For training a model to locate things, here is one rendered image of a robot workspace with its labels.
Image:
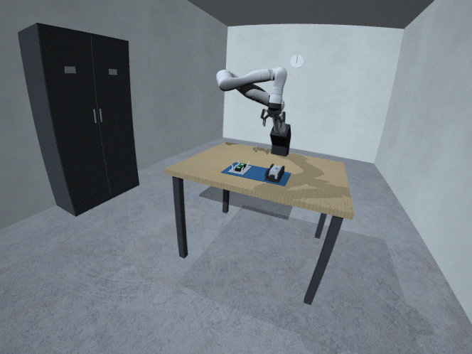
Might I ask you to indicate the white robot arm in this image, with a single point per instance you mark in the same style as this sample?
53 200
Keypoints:
245 85

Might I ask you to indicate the blue flat plate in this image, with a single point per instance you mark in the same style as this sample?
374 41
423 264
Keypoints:
257 173

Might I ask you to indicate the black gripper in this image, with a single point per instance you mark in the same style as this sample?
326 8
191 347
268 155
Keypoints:
274 110

